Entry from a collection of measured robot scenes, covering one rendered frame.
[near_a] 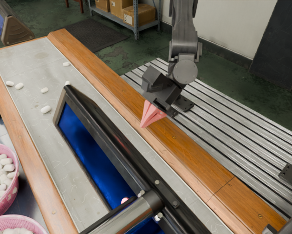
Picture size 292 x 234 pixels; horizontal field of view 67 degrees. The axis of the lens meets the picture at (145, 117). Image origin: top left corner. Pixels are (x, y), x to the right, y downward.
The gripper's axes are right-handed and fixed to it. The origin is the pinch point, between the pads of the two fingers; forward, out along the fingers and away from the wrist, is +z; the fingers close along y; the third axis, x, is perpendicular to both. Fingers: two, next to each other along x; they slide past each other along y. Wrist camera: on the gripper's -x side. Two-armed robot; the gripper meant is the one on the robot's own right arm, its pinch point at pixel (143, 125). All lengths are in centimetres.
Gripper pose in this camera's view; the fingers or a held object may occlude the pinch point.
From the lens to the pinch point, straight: 63.4
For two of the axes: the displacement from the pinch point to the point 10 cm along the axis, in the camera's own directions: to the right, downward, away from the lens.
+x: 5.1, 2.6, 8.2
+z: -6.0, 7.9, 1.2
